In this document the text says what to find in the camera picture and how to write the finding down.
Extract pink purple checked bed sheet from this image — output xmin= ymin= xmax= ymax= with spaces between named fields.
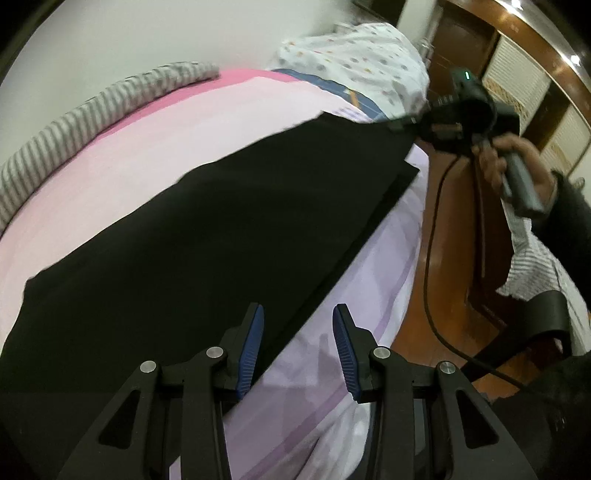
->
xmin=0 ymin=68 xmax=432 ymax=480

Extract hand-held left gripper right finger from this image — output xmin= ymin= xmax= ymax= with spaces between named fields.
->
xmin=332 ymin=304 xmax=539 ymax=480

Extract wooden wardrobe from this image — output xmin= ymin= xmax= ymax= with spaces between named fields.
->
xmin=427 ymin=0 xmax=591 ymax=185

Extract white striped cloth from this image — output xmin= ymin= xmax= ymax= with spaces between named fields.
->
xmin=496 ymin=215 xmax=591 ymax=356

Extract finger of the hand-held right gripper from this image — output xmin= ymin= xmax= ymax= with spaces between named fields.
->
xmin=392 ymin=114 xmax=432 ymax=134

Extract black chair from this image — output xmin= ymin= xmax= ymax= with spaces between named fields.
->
xmin=462 ymin=290 xmax=573 ymax=381

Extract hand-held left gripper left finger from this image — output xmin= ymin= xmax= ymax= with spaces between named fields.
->
xmin=58 ymin=302 xmax=266 ymax=480

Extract person's dark clothing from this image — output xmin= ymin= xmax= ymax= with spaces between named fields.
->
xmin=492 ymin=353 xmax=591 ymax=480

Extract person's right forearm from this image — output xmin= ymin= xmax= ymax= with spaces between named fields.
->
xmin=531 ymin=170 xmax=591 ymax=296

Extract black cable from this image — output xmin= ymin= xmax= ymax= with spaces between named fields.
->
xmin=422 ymin=154 xmax=527 ymax=388

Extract black pants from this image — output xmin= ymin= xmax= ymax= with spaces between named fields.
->
xmin=0 ymin=111 xmax=421 ymax=480

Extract person's right hand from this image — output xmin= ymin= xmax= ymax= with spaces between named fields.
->
xmin=477 ymin=134 xmax=557 ymax=204

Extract white polka dot quilt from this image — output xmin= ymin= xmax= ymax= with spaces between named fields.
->
xmin=268 ymin=22 xmax=431 ymax=123

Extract grey white striped blanket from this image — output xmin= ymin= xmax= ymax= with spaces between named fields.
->
xmin=0 ymin=62 xmax=220 ymax=232

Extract blue patterned pillow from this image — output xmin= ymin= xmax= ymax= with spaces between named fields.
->
xmin=272 ymin=68 xmax=384 ymax=123

